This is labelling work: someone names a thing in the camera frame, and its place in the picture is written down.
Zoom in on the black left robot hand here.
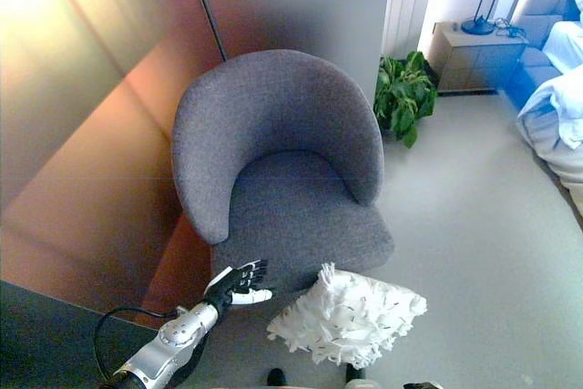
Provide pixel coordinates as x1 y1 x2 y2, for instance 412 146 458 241
204 259 278 311

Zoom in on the white fluffy feather pillow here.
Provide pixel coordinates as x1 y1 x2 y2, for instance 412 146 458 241
266 261 429 371

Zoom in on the black robot foot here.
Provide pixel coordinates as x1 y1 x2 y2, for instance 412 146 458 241
266 367 287 389

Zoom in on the grey fabric tub armchair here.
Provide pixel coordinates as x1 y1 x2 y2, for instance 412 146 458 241
171 48 396 292

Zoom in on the green leafy potted plant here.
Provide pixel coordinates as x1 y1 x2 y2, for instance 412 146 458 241
373 50 439 149

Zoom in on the beige wooden nightstand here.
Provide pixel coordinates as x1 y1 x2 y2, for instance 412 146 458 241
430 21 529 95

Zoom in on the bed with white duvet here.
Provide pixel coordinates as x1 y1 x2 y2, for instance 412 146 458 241
500 0 583 220

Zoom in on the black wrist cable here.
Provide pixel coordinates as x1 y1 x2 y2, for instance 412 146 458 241
93 305 189 379

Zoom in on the dark cable on nightstand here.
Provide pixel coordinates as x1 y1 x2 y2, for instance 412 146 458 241
492 17 526 38

